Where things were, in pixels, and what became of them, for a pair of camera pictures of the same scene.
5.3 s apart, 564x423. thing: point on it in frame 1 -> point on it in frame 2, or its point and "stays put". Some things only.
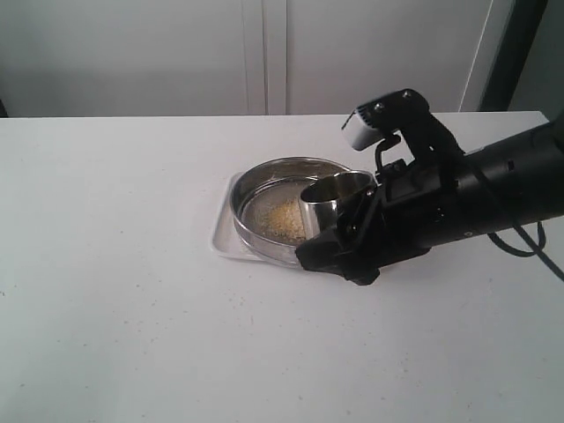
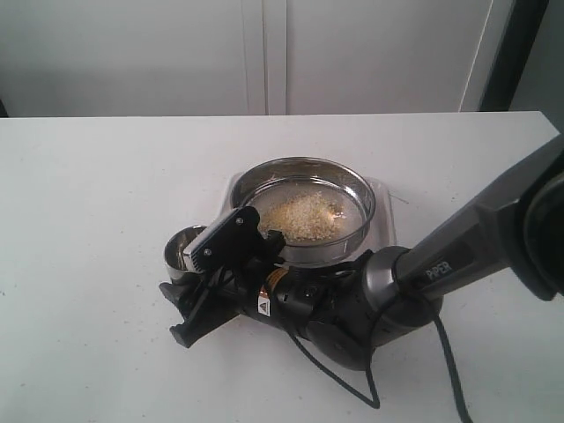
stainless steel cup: [320, 198] -> [175, 246]
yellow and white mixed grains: [285, 221] stays put
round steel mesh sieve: [266, 211] stays put
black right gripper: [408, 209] -> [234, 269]
